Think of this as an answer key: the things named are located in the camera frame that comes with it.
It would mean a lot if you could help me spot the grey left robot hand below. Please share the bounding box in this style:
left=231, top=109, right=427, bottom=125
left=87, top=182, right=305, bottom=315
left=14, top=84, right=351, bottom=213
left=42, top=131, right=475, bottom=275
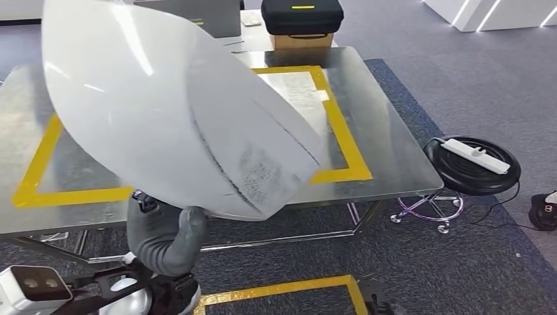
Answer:
left=126, top=190, right=210, bottom=278

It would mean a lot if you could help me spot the white plastic body part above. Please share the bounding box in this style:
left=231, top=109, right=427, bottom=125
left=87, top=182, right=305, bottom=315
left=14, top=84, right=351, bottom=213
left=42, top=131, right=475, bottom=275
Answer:
left=41, top=0, right=325, bottom=222

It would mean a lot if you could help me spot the yellow tape on workbench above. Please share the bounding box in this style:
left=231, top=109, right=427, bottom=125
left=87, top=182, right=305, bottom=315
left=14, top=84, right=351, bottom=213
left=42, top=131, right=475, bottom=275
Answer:
left=12, top=65, right=374, bottom=209

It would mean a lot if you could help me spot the steel workbench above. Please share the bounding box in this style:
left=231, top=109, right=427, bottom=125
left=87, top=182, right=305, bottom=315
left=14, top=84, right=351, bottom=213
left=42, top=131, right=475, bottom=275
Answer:
left=0, top=46, right=445, bottom=266

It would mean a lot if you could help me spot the yellow square floor tape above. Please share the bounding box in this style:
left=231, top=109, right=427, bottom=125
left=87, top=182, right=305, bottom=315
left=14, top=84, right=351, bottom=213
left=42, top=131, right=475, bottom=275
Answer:
left=193, top=274, right=370, bottom=315

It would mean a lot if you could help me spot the grey laptop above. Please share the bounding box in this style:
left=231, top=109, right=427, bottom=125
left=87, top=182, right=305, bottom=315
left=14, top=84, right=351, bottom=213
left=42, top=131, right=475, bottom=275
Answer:
left=133, top=0, right=242, bottom=39

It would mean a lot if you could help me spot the white numeric keypad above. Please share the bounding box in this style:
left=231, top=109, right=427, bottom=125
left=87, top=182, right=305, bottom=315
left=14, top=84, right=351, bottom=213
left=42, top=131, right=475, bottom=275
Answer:
left=240, top=10, right=262, bottom=28

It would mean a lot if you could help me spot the brown cardboard box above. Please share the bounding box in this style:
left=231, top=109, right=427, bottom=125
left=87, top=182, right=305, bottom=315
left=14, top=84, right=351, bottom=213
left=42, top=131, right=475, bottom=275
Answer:
left=269, top=33, right=335, bottom=51

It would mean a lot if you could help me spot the black carrying case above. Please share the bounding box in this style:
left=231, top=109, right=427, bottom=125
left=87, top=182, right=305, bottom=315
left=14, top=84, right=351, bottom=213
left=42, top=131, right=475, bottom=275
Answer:
left=261, top=0, right=345, bottom=37

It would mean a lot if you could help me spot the black round stool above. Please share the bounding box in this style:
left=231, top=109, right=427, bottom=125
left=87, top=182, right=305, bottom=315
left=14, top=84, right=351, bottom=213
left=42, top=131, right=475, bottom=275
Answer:
left=390, top=136, right=522, bottom=235

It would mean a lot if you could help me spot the white power strip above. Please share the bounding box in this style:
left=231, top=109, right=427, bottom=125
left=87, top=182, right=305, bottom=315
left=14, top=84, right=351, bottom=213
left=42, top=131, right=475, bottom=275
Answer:
left=440, top=138, right=511, bottom=175

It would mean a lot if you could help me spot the person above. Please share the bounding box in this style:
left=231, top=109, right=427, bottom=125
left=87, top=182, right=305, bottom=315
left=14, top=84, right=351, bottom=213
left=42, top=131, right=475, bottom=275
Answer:
left=528, top=191, right=557, bottom=231

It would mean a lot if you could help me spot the white lit platform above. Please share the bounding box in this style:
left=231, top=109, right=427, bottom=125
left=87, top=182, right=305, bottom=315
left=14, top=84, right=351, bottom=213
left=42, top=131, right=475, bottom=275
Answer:
left=422, top=0, right=557, bottom=33

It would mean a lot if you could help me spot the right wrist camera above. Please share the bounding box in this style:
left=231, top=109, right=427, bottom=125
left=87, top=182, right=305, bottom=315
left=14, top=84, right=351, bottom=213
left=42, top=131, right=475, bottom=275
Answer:
left=359, top=280, right=395, bottom=315

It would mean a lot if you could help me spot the black power cable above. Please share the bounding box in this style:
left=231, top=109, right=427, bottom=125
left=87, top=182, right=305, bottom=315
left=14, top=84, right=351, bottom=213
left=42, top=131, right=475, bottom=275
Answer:
left=472, top=180, right=541, bottom=231

